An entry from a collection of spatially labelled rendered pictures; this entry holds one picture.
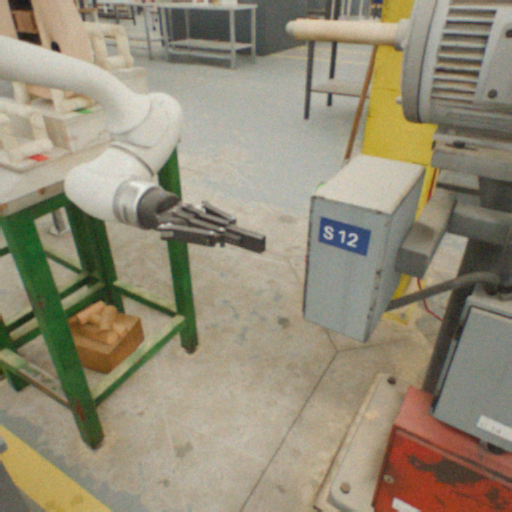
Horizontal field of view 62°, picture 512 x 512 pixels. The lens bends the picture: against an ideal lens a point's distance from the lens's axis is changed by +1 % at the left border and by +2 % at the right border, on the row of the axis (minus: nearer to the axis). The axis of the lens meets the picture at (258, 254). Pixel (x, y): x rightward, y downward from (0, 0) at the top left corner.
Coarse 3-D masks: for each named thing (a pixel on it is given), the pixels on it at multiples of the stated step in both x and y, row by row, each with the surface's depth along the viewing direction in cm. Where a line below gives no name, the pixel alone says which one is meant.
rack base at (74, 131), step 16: (48, 112) 114; (96, 112) 116; (16, 128) 122; (48, 128) 114; (64, 128) 110; (80, 128) 113; (96, 128) 118; (64, 144) 113; (80, 144) 115; (96, 144) 119
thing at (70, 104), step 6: (78, 96) 114; (84, 96) 115; (60, 102) 110; (66, 102) 111; (72, 102) 112; (78, 102) 114; (84, 102) 115; (90, 102) 117; (60, 108) 111; (66, 108) 111; (72, 108) 113; (78, 108) 114
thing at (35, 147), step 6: (24, 144) 106; (30, 144) 107; (36, 144) 108; (42, 144) 109; (48, 144) 110; (12, 150) 104; (18, 150) 104; (24, 150) 105; (30, 150) 106; (36, 150) 108; (42, 150) 109; (12, 156) 104; (18, 156) 104; (24, 156) 106
